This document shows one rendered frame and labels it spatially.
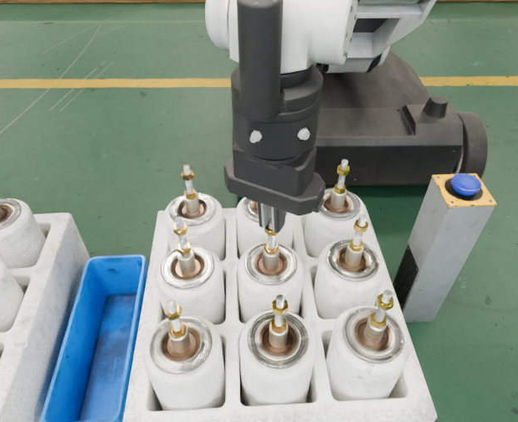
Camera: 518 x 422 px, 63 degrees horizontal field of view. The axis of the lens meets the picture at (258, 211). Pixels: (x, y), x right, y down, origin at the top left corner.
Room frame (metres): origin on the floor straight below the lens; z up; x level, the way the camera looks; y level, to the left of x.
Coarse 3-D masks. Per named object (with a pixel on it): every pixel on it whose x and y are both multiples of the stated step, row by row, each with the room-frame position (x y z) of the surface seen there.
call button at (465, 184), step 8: (456, 176) 0.48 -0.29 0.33; (464, 176) 0.48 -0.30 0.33; (472, 176) 0.48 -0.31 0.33; (456, 184) 0.46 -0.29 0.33; (464, 184) 0.46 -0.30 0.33; (472, 184) 0.46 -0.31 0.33; (480, 184) 0.46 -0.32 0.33; (456, 192) 0.46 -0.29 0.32; (464, 192) 0.45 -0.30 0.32; (472, 192) 0.45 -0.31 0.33
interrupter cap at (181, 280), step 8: (192, 248) 0.40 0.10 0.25; (200, 248) 0.40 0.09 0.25; (168, 256) 0.39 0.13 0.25; (176, 256) 0.39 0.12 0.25; (200, 256) 0.39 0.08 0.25; (208, 256) 0.39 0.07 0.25; (168, 264) 0.37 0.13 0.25; (176, 264) 0.38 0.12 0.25; (200, 264) 0.38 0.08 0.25; (208, 264) 0.38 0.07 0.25; (168, 272) 0.36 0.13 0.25; (176, 272) 0.36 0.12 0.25; (192, 272) 0.36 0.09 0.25; (200, 272) 0.36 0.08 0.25; (208, 272) 0.36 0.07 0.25; (168, 280) 0.35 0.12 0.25; (176, 280) 0.35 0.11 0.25; (184, 280) 0.35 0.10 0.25; (192, 280) 0.35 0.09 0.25; (200, 280) 0.35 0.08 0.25; (184, 288) 0.33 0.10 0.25; (192, 288) 0.34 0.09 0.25
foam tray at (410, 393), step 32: (160, 224) 0.52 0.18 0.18; (224, 224) 0.54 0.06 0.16; (160, 256) 0.45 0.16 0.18; (224, 288) 0.42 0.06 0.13; (384, 288) 0.39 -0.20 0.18; (160, 320) 0.34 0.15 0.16; (320, 320) 0.33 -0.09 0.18; (224, 352) 0.30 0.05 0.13; (320, 352) 0.28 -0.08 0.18; (320, 384) 0.23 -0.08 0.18; (416, 384) 0.23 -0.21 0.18; (128, 416) 0.20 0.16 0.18; (160, 416) 0.20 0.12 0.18; (192, 416) 0.20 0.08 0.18; (224, 416) 0.20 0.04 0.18; (256, 416) 0.20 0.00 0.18; (288, 416) 0.20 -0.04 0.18; (320, 416) 0.20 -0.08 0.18; (352, 416) 0.20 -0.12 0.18; (384, 416) 0.20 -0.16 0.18; (416, 416) 0.20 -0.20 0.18
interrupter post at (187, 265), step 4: (192, 252) 0.37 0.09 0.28; (180, 256) 0.37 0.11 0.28; (188, 256) 0.37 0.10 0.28; (192, 256) 0.37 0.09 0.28; (180, 260) 0.36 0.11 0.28; (184, 260) 0.36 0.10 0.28; (188, 260) 0.36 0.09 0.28; (192, 260) 0.37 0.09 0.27; (180, 264) 0.36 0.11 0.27; (184, 264) 0.36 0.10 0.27; (188, 264) 0.36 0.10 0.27; (192, 264) 0.37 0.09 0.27; (180, 268) 0.37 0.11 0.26; (184, 268) 0.36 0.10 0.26; (188, 268) 0.36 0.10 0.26; (192, 268) 0.36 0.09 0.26; (184, 272) 0.36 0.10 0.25; (188, 272) 0.36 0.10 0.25
